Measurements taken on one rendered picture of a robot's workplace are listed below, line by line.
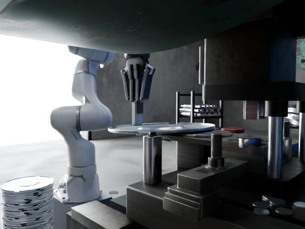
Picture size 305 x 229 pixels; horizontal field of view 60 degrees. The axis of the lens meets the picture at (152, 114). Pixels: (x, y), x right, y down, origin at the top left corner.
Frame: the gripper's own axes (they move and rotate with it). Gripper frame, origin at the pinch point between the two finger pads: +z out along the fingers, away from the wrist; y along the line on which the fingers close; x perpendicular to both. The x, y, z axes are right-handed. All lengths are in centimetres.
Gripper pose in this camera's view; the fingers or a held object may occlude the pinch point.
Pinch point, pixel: (137, 113)
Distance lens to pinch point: 78.8
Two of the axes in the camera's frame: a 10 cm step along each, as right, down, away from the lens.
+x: -7.1, 0.4, -7.0
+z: -0.1, 10.0, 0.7
